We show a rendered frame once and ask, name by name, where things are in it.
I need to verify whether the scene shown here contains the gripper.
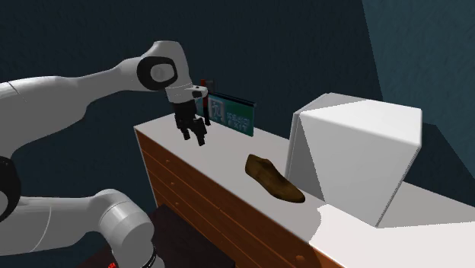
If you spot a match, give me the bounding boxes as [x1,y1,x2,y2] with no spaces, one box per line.
[172,99,208,147]

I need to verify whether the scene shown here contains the red and black upright object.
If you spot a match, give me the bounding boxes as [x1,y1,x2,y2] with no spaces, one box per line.
[199,78,216,127]

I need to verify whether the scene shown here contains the wooden chest of drawers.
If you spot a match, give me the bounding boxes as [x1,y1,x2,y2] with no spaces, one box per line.
[133,112,475,268]

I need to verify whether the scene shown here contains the white angular block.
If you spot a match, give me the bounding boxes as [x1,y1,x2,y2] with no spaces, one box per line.
[284,92,423,228]

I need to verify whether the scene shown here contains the brown wooden shoe form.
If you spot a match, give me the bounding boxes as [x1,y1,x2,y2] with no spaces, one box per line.
[244,153,307,204]

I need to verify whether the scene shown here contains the green sign board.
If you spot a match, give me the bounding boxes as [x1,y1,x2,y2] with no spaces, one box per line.
[195,92,257,138]

